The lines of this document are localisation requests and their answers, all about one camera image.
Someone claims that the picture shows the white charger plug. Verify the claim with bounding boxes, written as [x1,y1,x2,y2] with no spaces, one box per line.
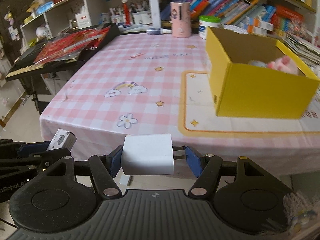
[121,134,174,176]

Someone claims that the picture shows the large pink plush toy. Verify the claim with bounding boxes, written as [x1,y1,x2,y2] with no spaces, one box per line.
[267,56,299,75]

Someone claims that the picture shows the small silver box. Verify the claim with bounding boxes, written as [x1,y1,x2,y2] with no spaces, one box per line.
[47,129,77,151]

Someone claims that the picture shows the yellow cardboard box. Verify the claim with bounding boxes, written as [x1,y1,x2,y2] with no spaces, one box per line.
[206,28,319,119]

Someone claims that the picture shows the pink checkered tablecloth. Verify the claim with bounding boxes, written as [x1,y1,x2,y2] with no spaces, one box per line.
[40,34,319,175]

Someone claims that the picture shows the tape roll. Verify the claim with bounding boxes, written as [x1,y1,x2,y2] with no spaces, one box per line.
[248,60,267,68]

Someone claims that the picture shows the black electronic keyboard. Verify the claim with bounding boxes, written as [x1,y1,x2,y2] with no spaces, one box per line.
[5,23,120,81]

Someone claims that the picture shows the red plastic bag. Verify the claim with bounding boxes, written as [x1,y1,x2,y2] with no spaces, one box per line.
[33,26,111,65]

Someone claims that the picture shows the white quilted pouch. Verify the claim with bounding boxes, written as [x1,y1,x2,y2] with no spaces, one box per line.
[221,24,248,34]

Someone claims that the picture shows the clear spray bottle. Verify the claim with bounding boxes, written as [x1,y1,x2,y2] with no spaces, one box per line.
[146,28,172,35]

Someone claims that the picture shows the white jar green lid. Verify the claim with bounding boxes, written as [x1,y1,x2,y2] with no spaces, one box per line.
[199,15,221,40]

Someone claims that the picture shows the orange white medicine boxes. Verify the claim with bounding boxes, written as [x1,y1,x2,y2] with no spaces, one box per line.
[237,17,273,36]

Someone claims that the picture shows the red white figurine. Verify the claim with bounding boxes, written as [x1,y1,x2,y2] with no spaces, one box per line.
[121,0,131,25]

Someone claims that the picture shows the pink cylindrical humidifier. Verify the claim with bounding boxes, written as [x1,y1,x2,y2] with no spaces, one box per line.
[170,2,191,38]

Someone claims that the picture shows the stack of papers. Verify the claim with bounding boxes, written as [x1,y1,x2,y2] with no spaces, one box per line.
[283,34,319,67]

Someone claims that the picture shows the white pen holder cups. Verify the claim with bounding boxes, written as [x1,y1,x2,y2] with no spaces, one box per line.
[111,10,152,25]

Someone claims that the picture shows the row of leaning books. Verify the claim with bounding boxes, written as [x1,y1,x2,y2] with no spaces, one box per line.
[160,0,306,37]

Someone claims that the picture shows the white bookshelf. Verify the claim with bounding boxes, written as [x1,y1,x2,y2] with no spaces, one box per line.
[20,0,161,43]

